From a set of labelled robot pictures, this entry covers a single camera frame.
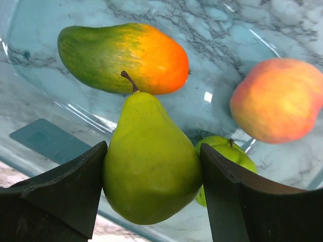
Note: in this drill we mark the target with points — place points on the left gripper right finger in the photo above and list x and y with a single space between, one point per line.
244 206

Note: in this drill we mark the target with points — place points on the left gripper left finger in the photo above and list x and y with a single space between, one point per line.
60 204

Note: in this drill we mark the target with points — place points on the green fake apple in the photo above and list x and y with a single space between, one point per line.
229 149

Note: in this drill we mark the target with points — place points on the green fake pear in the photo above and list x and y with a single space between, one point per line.
151 170

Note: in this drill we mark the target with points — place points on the orange fake peach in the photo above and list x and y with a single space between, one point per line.
278 101

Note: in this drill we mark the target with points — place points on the fake mango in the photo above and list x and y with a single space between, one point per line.
96 56

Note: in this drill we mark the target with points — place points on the blue transparent tray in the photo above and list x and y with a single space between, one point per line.
43 107

